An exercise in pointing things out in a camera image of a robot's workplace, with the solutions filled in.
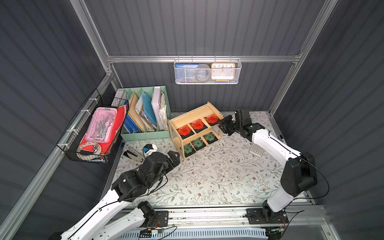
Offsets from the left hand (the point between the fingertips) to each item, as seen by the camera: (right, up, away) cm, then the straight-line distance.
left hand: (173, 158), depth 68 cm
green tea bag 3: (+20, +7, +34) cm, 41 cm away
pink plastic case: (-36, +14, +5) cm, 39 cm away
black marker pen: (+74, +6, +41) cm, 85 cm away
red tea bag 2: (+12, +15, +17) cm, 26 cm away
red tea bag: (+4, +11, +15) cm, 19 cm away
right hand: (+24, +18, +17) cm, 35 cm away
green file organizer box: (-20, +21, +28) cm, 40 cm away
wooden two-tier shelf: (+2, +18, +22) cm, 28 cm away
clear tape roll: (-35, +5, -1) cm, 35 cm away
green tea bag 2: (+12, +3, +32) cm, 34 cm away
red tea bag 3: (+20, +19, +21) cm, 35 cm away
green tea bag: (+6, -1, +29) cm, 29 cm away
